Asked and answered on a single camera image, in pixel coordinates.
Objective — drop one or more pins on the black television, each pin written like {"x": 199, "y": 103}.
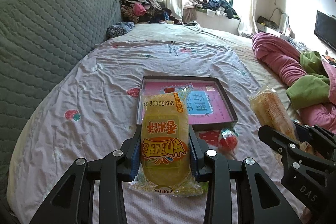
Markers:
{"x": 325, "y": 29}

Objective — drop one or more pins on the shallow grey cardboard box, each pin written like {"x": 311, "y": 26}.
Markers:
{"x": 189, "y": 103}

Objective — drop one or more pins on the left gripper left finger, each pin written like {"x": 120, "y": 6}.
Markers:
{"x": 71, "y": 199}

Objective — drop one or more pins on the clothes pile on windowsill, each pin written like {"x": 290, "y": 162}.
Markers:
{"x": 221, "y": 6}

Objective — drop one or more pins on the strawberry print bed sheet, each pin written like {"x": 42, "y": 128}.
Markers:
{"x": 93, "y": 110}

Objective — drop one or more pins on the red candy ball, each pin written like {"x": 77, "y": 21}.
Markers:
{"x": 227, "y": 142}

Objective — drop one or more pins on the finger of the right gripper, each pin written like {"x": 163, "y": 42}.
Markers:
{"x": 280, "y": 143}
{"x": 315, "y": 136}

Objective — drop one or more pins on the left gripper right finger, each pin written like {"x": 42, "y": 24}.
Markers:
{"x": 237, "y": 190}

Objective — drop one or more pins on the green blanket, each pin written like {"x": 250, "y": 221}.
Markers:
{"x": 313, "y": 87}

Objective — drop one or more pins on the clear wafer pack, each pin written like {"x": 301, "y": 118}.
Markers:
{"x": 270, "y": 111}

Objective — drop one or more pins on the yellow rice cake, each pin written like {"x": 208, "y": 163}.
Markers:
{"x": 164, "y": 146}

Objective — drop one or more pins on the grey quilted headboard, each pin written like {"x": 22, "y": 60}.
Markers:
{"x": 41, "y": 41}

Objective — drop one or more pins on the dark blue patterned pillow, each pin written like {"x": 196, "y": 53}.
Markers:
{"x": 119, "y": 29}

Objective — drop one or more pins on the pink quilt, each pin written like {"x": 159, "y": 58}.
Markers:
{"x": 283, "y": 59}

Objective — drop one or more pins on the clothes pile by headboard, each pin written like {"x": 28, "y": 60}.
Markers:
{"x": 147, "y": 11}

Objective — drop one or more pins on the pink and blue book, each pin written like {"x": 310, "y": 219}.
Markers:
{"x": 207, "y": 105}

